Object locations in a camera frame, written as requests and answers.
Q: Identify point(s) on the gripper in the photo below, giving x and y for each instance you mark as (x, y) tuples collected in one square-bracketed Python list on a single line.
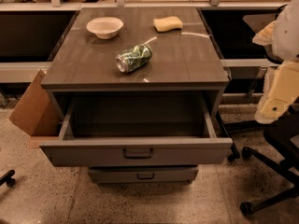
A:
[(289, 34)]

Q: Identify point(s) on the white ceramic bowl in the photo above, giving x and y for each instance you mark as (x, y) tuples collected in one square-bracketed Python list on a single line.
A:
[(105, 27)]

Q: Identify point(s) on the black chair caster left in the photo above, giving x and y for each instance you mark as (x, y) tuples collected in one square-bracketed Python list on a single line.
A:
[(8, 179)]

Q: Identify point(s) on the grey top drawer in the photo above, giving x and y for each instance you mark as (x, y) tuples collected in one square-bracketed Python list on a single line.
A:
[(154, 129)]

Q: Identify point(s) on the black office chair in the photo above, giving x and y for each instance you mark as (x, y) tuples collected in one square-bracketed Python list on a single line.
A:
[(281, 134)]

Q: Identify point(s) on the grey drawer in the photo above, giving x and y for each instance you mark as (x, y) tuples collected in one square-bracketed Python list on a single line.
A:
[(151, 174), (154, 129)]

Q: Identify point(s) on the crushed green soda can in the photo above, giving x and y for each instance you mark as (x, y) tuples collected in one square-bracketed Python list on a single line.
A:
[(133, 58)]

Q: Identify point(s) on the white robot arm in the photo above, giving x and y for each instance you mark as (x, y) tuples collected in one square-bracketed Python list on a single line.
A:
[(282, 34)]

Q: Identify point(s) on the grey lower drawer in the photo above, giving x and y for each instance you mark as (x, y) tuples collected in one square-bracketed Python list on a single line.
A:
[(151, 174)]

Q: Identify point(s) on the yellow sponge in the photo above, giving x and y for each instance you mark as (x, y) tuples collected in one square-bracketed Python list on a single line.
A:
[(167, 24)]

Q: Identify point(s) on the grey drawer cabinet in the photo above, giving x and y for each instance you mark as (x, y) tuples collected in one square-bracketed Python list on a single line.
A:
[(137, 89)]

